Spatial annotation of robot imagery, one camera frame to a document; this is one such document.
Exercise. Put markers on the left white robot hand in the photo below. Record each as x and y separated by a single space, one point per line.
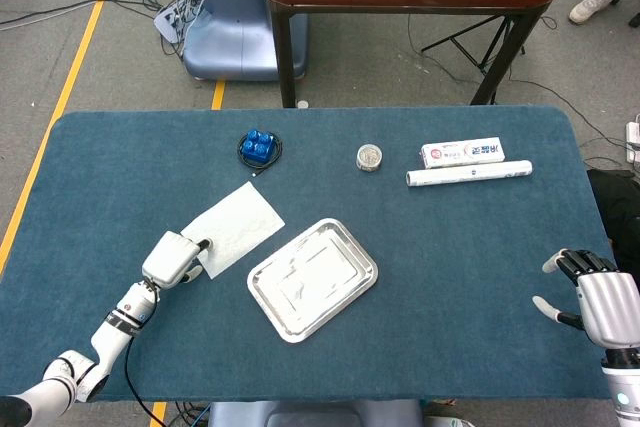
167 259

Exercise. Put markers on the grey robot torso base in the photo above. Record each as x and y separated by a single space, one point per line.
315 414

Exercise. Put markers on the black bag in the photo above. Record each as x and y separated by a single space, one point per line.
617 212

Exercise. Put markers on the white power strip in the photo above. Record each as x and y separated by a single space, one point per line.
634 142

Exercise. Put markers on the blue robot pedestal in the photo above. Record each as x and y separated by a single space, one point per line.
235 22

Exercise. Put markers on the white pink toothpaste box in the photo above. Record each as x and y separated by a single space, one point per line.
462 153

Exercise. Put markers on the white wrap roll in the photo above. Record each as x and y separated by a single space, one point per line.
470 173

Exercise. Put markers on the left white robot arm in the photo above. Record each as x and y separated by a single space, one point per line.
112 334

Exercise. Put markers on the stainless steel tray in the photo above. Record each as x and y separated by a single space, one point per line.
312 279

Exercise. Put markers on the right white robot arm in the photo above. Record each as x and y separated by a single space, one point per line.
622 387

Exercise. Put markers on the blue plastic building block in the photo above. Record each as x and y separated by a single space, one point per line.
256 146

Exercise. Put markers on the white cloth towel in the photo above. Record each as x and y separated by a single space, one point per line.
240 227

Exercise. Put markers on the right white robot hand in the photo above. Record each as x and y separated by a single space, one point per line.
607 304

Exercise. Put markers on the clear jar of clips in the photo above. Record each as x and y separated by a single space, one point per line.
370 157

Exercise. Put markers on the blue felt table cover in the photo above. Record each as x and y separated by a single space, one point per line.
450 257

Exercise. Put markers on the white sneaker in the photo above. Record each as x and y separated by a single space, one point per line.
590 6

